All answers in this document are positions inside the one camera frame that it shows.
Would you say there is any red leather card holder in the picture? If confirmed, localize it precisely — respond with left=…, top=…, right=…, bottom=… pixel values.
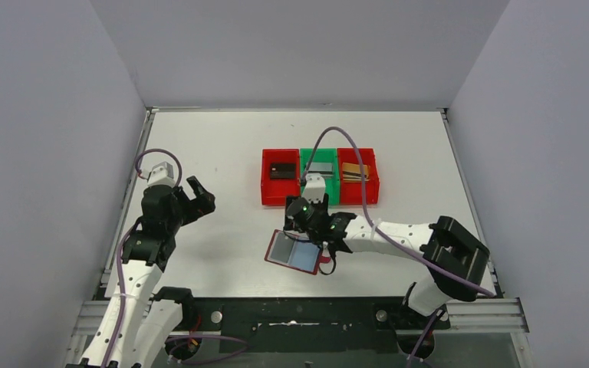
left=264, top=230, right=336, bottom=275

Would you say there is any red bin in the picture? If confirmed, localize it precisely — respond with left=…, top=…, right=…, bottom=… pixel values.
left=260, top=149, right=301, bottom=206
left=337, top=148, right=380, bottom=205

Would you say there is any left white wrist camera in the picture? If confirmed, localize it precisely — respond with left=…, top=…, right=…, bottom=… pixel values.
left=140, top=162, right=176, bottom=188

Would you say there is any left red bin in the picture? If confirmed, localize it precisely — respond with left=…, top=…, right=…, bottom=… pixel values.
left=260, top=149, right=301, bottom=206

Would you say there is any gold credit card in bin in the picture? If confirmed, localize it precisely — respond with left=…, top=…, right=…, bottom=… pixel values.
left=341, top=170, right=370, bottom=182

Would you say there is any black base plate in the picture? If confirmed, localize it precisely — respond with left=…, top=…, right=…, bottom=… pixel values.
left=190, top=297, right=450, bottom=353

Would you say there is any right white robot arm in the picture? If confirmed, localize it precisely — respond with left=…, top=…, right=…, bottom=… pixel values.
left=284, top=197, right=493, bottom=327

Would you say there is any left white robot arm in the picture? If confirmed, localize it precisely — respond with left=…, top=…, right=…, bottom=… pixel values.
left=75, top=176, right=216, bottom=367

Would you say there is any green middle bin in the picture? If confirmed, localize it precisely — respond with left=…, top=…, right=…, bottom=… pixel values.
left=308, top=148, right=340, bottom=205

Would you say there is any right red bin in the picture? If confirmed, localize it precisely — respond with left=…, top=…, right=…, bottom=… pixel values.
left=337, top=148, right=380, bottom=205

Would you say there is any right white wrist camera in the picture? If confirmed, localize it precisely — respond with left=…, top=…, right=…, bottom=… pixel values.
left=301, top=172, right=326, bottom=204

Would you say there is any black VIP card in sleeve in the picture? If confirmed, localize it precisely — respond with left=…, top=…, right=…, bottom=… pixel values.
left=268, top=232, right=295, bottom=264

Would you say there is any silver credit card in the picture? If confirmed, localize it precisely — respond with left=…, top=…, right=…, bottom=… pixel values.
left=308, top=162, right=334, bottom=178

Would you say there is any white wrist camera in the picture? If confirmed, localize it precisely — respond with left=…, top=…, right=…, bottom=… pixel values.
left=301, top=172, right=326, bottom=204
left=140, top=162, right=176, bottom=188

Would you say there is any gold VIP card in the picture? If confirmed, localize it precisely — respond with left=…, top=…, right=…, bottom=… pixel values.
left=341, top=162, right=370, bottom=176

